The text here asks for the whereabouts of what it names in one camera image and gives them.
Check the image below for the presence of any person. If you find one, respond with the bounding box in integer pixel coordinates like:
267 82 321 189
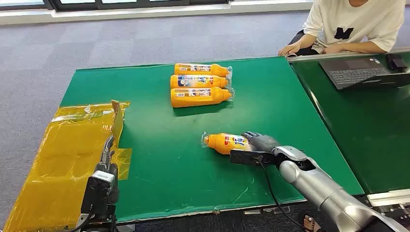
278 0 407 58

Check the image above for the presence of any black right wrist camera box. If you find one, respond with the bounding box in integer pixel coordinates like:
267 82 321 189
229 149 278 167

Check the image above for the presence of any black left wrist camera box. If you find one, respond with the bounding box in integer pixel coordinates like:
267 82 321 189
80 170 116 216

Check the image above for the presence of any dark grey laptop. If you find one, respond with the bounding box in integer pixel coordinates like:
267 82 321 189
319 57 410 90

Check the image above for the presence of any yellow film covered flat carton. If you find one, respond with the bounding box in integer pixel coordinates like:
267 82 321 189
3 100 132 232

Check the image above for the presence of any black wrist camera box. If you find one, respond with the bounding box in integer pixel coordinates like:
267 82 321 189
80 170 116 216
229 149 278 167

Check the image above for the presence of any green mat under laptop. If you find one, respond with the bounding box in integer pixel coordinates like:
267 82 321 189
290 51 410 194

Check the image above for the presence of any person's foot in sandal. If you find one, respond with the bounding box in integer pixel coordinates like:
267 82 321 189
302 215 323 232

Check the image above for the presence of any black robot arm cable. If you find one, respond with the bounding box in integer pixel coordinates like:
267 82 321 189
254 157 307 231

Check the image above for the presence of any small black device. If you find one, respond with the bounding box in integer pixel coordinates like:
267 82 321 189
386 53 409 72

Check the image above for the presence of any metal table edge bracket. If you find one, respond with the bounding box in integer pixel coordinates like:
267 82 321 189
243 206 291 216

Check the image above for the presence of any silver table frame rail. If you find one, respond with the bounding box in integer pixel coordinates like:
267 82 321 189
365 188 410 221

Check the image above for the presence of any large green table mat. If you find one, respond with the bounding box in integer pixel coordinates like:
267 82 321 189
59 56 365 223

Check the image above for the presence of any orange bottle with clear cap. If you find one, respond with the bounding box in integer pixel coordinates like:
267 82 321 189
174 63 233 78
170 86 235 109
201 131 257 156
170 74 232 89

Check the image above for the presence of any person's right hand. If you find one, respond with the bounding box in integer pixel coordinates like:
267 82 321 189
278 43 302 58

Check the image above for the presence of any dark window frame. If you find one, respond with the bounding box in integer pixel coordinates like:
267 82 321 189
0 0 230 12

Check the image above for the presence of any person's left hand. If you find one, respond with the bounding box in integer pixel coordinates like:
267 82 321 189
322 44 344 55

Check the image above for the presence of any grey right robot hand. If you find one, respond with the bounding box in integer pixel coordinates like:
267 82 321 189
241 130 281 154

